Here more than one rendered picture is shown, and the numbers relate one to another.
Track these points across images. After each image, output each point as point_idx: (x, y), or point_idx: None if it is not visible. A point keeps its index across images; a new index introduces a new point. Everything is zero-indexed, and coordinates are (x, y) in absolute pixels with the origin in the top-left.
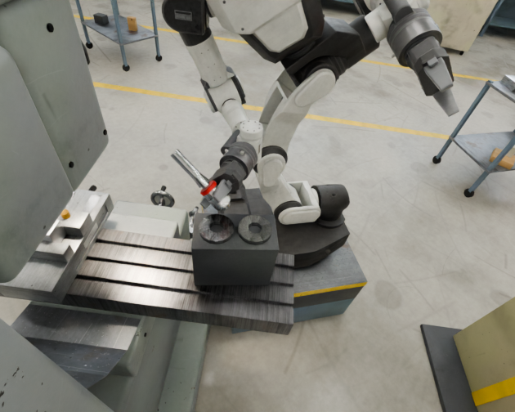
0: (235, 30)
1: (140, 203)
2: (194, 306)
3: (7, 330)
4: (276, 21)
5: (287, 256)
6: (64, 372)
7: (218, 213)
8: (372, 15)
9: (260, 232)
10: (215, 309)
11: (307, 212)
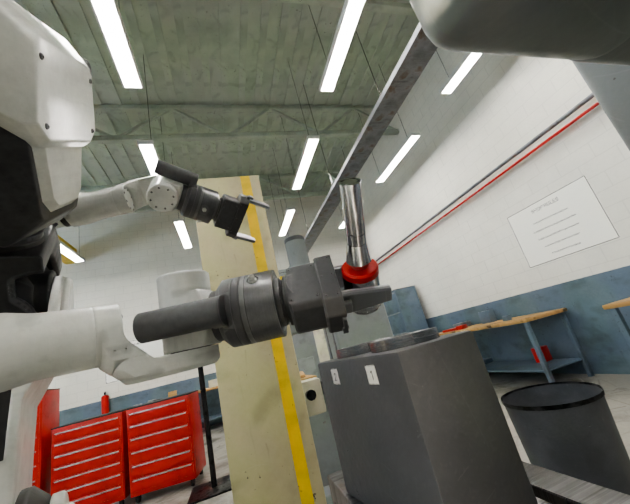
0: (37, 118)
1: None
2: (567, 482)
3: (581, 75)
4: (66, 153)
5: (335, 477)
6: None
7: (367, 355)
8: (165, 183)
9: (366, 342)
10: (524, 467)
11: None
